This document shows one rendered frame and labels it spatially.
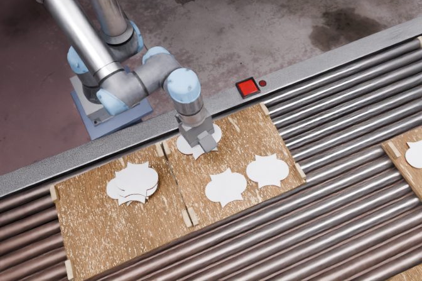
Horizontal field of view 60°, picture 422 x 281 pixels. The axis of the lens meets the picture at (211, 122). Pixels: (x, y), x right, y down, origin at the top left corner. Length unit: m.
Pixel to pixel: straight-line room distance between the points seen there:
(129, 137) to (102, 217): 0.31
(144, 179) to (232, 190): 0.30
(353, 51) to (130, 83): 1.03
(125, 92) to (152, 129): 0.52
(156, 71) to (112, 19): 0.36
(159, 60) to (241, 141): 0.52
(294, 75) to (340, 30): 1.51
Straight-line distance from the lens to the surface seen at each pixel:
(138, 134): 1.42
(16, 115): 2.91
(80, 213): 1.35
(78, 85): 1.56
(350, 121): 1.45
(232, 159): 1.30
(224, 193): 1.25
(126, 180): 1.27
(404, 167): 1.41
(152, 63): 0.94
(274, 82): 1.50
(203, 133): 1.04
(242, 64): 2.70
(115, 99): 0.91
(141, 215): 1.28
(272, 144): 1.33
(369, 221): 1.32
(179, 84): 0.86
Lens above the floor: 2.14
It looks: 61 degrees down
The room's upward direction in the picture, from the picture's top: 7 degrees counter-clockwise
